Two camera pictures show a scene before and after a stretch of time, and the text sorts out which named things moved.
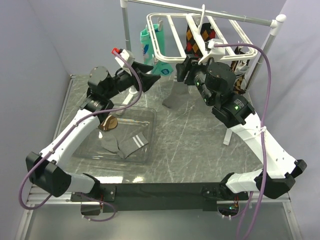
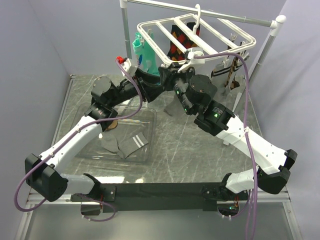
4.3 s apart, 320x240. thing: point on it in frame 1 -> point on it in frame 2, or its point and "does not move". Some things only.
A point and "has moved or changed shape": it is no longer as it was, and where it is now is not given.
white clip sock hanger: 174,37 has moved or changed shape
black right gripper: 182,69 -> 168,75
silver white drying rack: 275,23 does not move
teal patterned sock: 146,46 -> 138,45
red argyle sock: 207,33 -> 198,30
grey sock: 110,141 does not move
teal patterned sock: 162,68 -> 151,58
